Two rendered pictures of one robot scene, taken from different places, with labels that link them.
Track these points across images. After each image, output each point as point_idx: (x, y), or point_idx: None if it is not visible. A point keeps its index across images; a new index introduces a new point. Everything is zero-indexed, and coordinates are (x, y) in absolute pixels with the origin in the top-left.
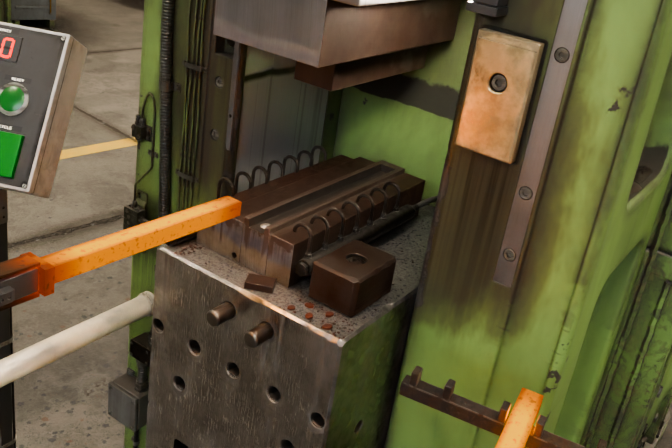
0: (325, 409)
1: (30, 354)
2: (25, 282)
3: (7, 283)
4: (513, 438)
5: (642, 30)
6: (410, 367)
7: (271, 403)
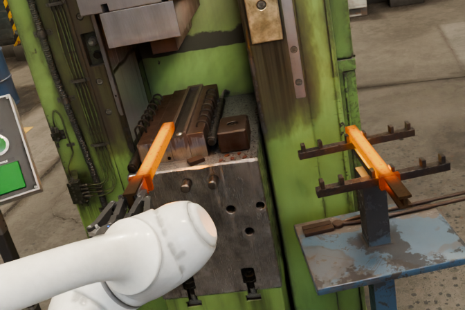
0: (262, 196)
1: None
2: (144, 186)
3: (141, 188)
4: (362, 140)
5: None
6: (274, 165)
7: (231, 214)
